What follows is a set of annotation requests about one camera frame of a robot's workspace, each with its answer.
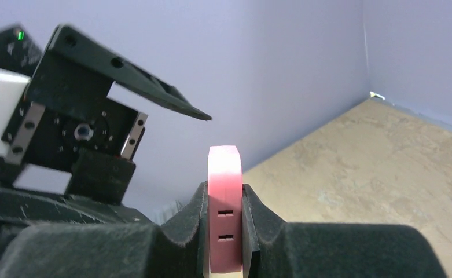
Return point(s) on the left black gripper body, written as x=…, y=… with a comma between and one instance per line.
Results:
x=117, y=131

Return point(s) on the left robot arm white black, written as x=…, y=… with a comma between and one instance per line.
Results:
x=31, y=194

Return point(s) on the pink square plug adapter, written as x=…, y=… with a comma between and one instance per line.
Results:
x=225, y=209

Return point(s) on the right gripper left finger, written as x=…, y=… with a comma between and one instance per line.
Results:
x=174, y=249

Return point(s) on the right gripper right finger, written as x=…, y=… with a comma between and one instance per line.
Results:
x=273, y=247

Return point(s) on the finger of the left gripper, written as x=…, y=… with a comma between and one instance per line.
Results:
x=100, y=177
x=75, y=74

